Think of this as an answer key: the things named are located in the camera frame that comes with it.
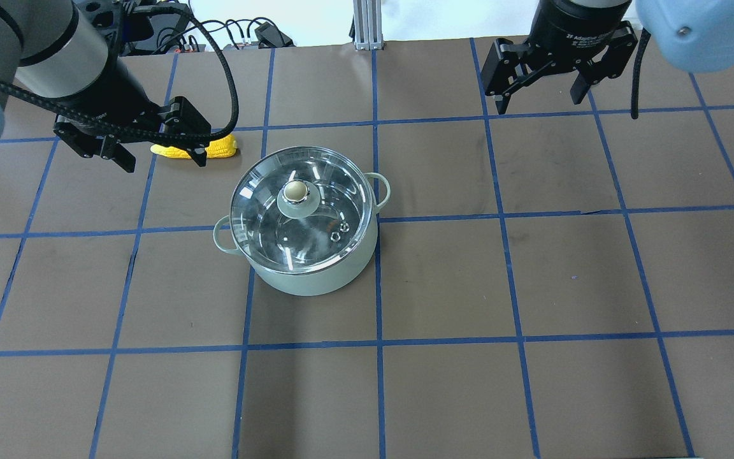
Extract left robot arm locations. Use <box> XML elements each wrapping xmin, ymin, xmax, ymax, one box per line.
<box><xmin>0</xmin><ymin>1</ymin><xmax>212</xmax><ymax>173</ymax></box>

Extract glass pot lid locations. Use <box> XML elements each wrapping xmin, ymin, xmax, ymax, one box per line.
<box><xmin>228</xmin><ymin>146</ymin><xmax>377</xmax><ymax>274</ymax></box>

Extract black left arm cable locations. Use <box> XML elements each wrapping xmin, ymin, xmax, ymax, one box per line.
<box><xmin>0</xmin><ymin>3</ymin><xmax>241</xmax><ymax>144</ymax></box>

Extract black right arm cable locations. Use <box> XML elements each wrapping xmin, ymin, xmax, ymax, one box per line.
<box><xmin>630</xmin><ymin>29</ymin><xmax>652</xmax><ymax>120</ymax></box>

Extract black cables and plugs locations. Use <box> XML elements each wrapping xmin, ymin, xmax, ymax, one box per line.
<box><xmin>122</xmin><ymin>13</ymin><xmax>296</xmax><ymax>57</ymax></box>

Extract yellow corn cob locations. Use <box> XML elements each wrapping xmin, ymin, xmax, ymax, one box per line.
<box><xmin>150</xmin><ymin>134</ymin><xmax>238</xmax><ymax>159</ymax></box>

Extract aluminium frame post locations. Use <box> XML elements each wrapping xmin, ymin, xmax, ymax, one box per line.
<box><xmin>350</xmin><ymin>0</ymin><xmax>385</xmax><ymax>50</ymax></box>

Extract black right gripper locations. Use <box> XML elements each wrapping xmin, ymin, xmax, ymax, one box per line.
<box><xmin>480</xmin><ymin>1</ymin><xmax>638</xmax><ymax>115</ymax></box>

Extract pale green cooking pot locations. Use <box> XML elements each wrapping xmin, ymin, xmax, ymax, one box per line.
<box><xmin>213</xmin><ymin>172</ymin><xmax>391</xmax><ymax>296</ymax></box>

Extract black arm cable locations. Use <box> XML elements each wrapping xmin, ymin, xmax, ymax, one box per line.
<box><xmin>0</xmin><ymin>3</ymin><xmax>241</xmax><ymax>144</ymax></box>
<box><xmin>630</xmin><ymin>29</ymin><xmax>652</xmax><ymax>120</ymax></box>

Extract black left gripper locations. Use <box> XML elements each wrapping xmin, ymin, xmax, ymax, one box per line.
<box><xmin>55</xmin><ymin>57</ymin><xmax>212</xmax><ymax>173</ymax></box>

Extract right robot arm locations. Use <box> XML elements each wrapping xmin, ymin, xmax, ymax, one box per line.
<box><xmin>480</xmin><ymin>1</ymin><xmax>734</xmax><ymax>119</ymax></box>

